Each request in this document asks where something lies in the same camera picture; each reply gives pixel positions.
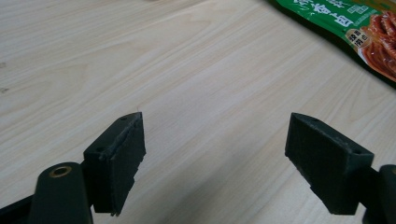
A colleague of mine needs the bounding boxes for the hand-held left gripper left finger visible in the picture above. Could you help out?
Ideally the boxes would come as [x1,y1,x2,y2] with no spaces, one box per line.
[82,111,147,217]

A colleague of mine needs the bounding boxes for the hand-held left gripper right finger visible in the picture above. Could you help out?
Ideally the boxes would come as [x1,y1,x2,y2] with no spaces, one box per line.
[284,112,375,216]

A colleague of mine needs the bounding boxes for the green snack packet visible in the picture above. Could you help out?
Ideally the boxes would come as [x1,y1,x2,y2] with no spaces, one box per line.
[266,0,396,90]

